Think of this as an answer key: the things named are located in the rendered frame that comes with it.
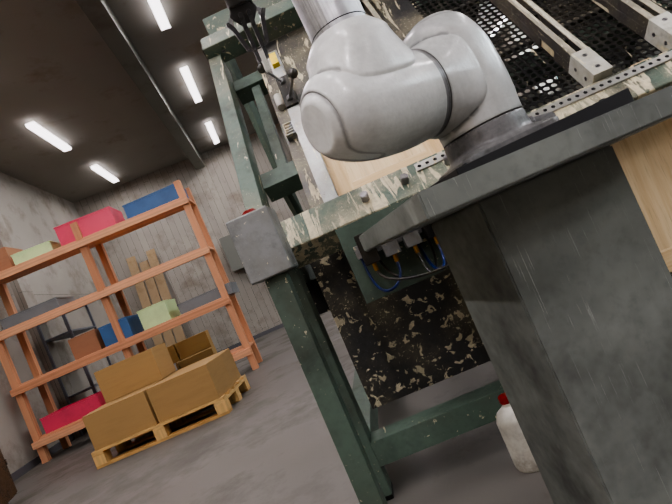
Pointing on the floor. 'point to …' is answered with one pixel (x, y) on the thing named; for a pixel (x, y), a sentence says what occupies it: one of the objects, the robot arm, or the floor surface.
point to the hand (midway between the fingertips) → (264, 60)
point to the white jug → (511, 432)
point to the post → (325, 390)
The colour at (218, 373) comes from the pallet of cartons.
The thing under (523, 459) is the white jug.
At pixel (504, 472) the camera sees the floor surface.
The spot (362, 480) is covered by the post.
